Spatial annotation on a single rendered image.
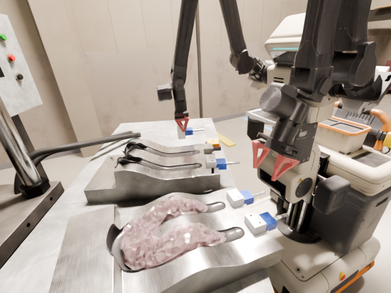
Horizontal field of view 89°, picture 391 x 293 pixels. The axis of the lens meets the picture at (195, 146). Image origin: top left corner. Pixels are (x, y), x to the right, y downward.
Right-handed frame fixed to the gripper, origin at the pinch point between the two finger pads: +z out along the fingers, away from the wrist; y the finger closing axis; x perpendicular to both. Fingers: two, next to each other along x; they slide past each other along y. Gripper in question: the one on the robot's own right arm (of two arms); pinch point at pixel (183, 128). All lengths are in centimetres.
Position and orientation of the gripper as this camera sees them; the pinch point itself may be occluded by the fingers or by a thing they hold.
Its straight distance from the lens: 99.4
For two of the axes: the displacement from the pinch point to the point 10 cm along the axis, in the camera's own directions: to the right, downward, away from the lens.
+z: 0.9, 8.9, 4.4
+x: 9.9, -1.1, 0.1
